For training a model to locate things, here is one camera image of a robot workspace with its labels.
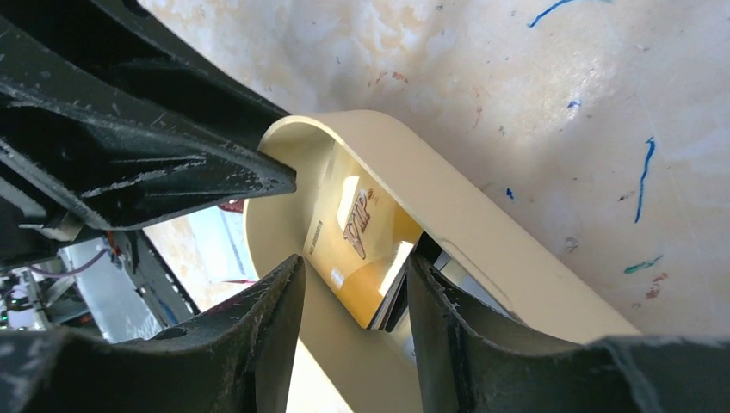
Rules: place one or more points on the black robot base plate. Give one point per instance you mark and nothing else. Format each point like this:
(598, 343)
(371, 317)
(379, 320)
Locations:
(153, 280)

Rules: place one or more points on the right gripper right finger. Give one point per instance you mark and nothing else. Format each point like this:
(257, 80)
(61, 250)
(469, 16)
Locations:
(536, 372)

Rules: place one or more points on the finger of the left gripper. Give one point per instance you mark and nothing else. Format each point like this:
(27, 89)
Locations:
(110, 122)

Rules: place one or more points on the gold VIP card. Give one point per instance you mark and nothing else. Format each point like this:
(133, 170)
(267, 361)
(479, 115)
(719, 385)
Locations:
(358, 240)

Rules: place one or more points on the black striped card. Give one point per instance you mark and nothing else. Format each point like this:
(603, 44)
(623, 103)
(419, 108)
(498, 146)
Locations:
(443, 298)

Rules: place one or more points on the beige oval tray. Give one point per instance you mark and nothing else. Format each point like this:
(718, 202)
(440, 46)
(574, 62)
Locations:
(376, 370)

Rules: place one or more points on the red leather card holder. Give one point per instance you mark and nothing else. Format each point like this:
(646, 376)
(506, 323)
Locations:
(220, 239)

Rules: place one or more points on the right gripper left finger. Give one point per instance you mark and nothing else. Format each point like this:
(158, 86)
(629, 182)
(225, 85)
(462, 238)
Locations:
(235, 357)

